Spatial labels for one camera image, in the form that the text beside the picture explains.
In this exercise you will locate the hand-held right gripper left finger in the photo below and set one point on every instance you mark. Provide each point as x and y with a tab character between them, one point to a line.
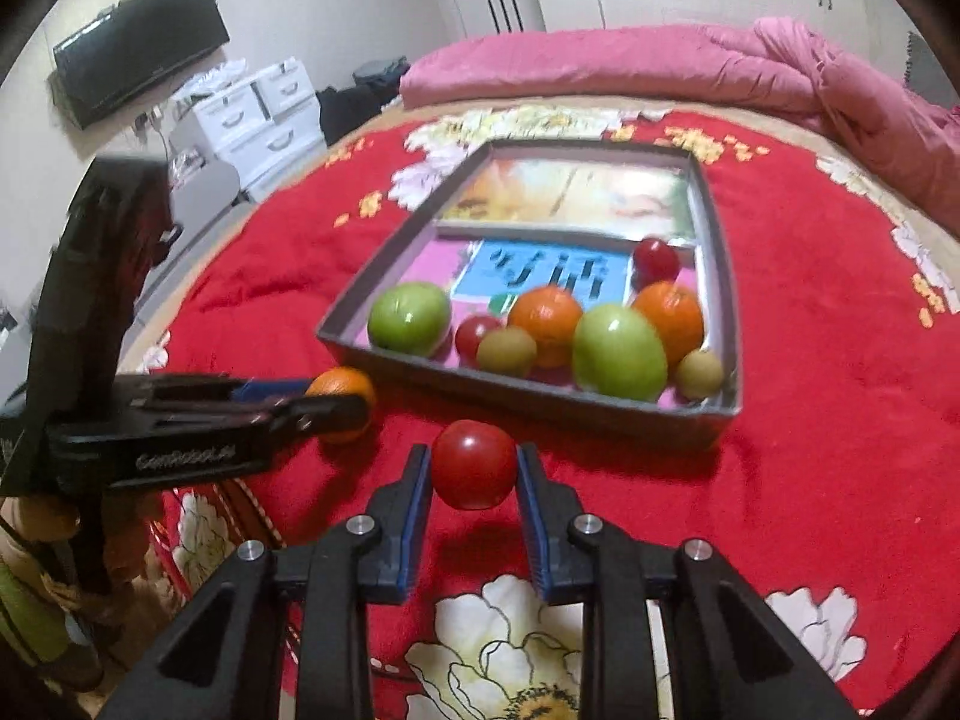
416	517

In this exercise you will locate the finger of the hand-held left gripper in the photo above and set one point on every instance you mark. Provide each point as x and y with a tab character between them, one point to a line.
330	411
270	388

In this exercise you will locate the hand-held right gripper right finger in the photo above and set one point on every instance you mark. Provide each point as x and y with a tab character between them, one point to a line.
534	517

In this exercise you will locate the orange mandarin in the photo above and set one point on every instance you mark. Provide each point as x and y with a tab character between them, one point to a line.
544	315
341	382
671	315

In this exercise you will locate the red tomato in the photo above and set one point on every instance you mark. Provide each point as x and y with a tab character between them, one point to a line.
474	334
656	259
472	465

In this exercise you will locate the grey cardboard box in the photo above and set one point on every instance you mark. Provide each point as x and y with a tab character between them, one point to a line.
540	401

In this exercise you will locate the large green mango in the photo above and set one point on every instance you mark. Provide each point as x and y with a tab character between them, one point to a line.
409	319

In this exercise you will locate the small green brown jujube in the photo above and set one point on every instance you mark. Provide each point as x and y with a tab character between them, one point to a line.
506	351
699	373

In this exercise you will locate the smaller green mango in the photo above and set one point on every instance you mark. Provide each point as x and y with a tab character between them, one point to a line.
619	352

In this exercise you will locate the person's left hand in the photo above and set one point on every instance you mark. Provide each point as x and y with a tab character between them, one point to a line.
41	519

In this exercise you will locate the grey furniture panel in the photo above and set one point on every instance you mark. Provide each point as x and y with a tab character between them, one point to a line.
202	184

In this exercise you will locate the pink book with blue label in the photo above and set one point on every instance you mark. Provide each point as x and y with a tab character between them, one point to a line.
427	262

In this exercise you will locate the white drawer cabinet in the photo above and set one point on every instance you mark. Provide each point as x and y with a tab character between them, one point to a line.
285	142

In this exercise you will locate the black television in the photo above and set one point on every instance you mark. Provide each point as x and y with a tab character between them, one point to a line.
142	45

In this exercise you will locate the black bag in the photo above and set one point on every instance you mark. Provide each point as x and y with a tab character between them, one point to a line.
352	109

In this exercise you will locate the red floral blanket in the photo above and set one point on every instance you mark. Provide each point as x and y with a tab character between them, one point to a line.
825	427

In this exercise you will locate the sunflower cover book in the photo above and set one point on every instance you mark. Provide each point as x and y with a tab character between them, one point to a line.
562	195

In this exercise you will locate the green garment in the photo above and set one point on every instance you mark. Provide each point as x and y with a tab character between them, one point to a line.
30	615

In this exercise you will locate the pile of folded clothes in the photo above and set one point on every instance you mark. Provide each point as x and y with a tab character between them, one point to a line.
379	73

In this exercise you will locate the pink quilt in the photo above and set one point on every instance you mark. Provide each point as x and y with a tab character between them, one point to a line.
600	60

